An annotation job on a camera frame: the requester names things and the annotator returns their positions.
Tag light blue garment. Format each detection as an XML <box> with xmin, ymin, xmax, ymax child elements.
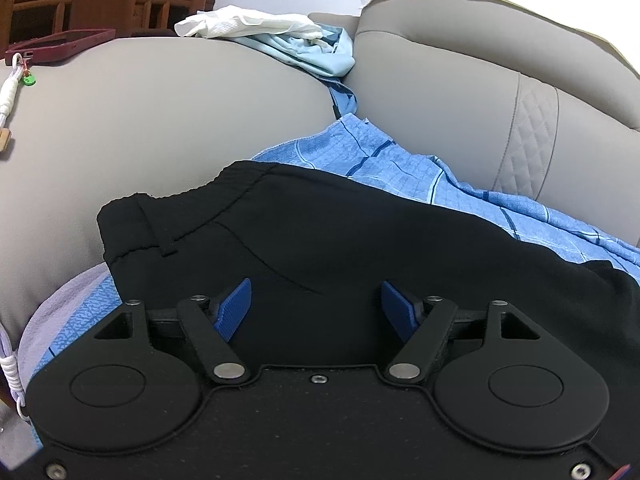
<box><xmin>231</xmin><ymin>26</ymin><xmax>361</xmax><ymax>117</ymax></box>

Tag maroon phone case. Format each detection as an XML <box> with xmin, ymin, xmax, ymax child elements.
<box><xmin>5</xmin><ymin>28</ymin><xmax>117</xmax><ymax>65</ymax></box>

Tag white cable with green charm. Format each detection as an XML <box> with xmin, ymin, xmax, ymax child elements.
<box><xmin>0</xmin><ymin>52</ymin><xmax>38</xmax><ymax>162</ymax></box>

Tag white crumpled cloth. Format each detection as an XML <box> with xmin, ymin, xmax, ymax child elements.
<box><xmin>174</xmin><ymin>5</ymin><xmax>325</xmax><ymax>41</ymax></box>

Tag blue checked blanket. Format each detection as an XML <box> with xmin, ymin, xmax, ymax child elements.
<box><xmin>20</xmin><ymin>112</ymin><xmax>640</xmax><ymax>386</ymax></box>

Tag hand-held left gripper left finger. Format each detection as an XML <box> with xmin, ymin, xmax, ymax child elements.
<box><xmin>94</xmin><ymin>277</ymin><xmax>253</xmax><ymax>386</ymax></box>

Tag black pants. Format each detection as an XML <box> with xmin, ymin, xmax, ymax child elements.
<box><xmin>96</xmin><ymin>160</ymin><xmax>640</xmax><ymax>453</ymax></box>

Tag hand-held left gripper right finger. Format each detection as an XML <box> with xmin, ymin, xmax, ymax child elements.
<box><xmin>381</xmin><ymin>280</ymin><xmax>545</xmax><ymax>386</ymax></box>

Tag white coiled cable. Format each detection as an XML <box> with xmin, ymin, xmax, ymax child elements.
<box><xmin>0</xmin><ymin>320</ymin><xmax>32</xmax><ymax>422</ymax></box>

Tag wooden cabinet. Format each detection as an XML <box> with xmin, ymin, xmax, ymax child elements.
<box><xmin>0</xmin><ymin>0</ymin><xmax>216</xmax><ymax>50</ymax></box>

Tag grey leather sofa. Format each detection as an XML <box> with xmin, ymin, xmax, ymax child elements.
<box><xmin>0</xmin><ymin>0</ymin><xmax>640</xmax><ymax>341</ymax></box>

